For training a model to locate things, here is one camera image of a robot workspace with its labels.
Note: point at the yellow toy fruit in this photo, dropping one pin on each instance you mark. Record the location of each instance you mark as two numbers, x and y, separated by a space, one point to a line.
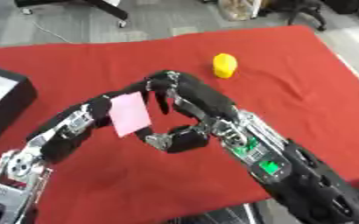
224 65

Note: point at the tan bag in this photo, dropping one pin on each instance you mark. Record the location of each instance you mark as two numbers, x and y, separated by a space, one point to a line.
238 8

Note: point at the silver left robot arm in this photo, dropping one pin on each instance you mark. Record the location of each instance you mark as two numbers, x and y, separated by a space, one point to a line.
14 180

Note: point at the black box with white inside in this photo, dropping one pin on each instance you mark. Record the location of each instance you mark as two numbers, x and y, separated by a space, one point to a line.
9 108

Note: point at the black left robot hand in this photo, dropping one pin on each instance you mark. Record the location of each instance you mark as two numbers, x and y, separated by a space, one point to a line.
67 143

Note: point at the black chair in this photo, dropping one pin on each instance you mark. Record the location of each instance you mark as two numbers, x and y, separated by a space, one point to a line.
302 8

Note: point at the silver and black right robot arm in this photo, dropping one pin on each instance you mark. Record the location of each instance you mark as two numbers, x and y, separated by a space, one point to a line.
300 175

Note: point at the black cart base with wheels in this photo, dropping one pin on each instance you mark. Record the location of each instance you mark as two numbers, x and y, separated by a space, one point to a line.
106 8

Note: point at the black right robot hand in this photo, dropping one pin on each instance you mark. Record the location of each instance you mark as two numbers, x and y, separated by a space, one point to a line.
208 97

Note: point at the pink block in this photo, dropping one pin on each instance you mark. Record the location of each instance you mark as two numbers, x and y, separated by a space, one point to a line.
130 113

